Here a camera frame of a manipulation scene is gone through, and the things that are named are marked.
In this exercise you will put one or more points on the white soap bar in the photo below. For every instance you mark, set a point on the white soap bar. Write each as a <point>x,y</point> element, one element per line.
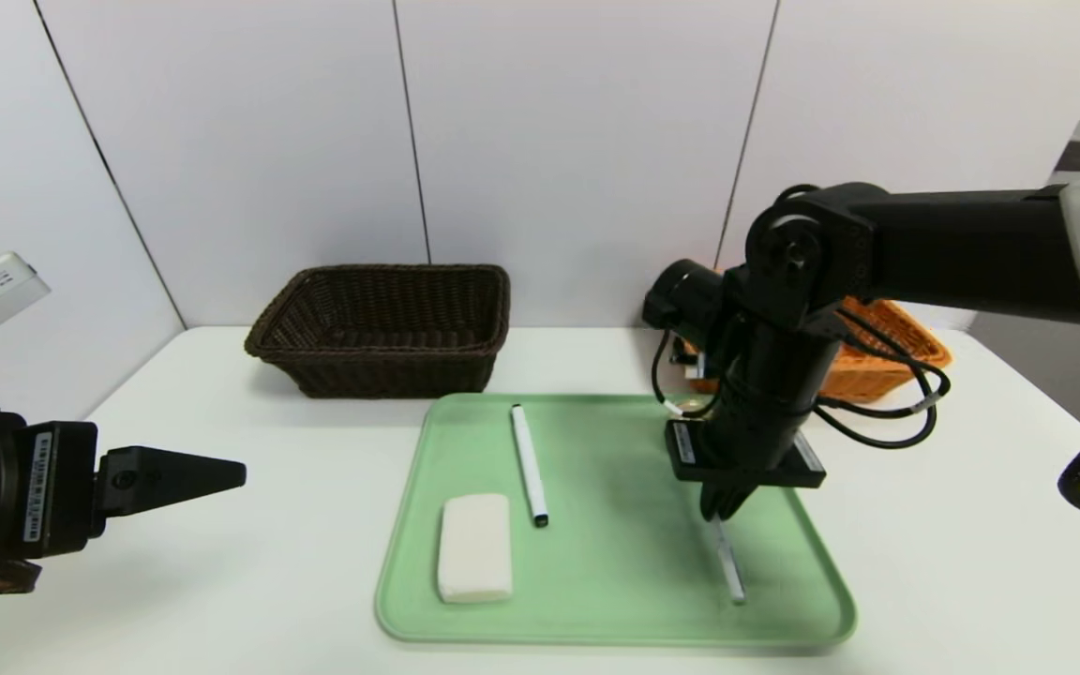
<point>474,548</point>

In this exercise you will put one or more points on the thick white marker black tip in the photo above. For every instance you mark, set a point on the thick white marker black tip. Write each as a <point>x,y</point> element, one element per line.
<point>528,459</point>

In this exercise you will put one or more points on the light green plastic tray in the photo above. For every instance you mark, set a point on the light green plastic tray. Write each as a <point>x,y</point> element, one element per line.
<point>615,562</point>

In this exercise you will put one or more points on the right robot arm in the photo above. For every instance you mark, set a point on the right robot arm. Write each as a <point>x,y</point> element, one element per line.
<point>952,248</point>

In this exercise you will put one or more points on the dark brown wicker basket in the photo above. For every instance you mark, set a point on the dark brown wicker basket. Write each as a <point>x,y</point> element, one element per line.
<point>381,328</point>

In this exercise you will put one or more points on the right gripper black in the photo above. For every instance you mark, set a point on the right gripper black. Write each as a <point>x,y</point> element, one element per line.
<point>732,464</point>

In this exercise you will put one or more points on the dark wall plate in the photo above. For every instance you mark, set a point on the dark wall plate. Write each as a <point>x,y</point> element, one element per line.
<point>1075,156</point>

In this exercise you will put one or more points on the thin white pen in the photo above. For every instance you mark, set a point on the thin white pen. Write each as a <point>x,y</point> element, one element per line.
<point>730,562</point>

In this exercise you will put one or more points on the orange wicker basket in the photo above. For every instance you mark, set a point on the orange wicker basket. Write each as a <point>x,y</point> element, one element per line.
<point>877,375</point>

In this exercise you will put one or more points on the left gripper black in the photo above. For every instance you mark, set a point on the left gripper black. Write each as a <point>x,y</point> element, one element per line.
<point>54,487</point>

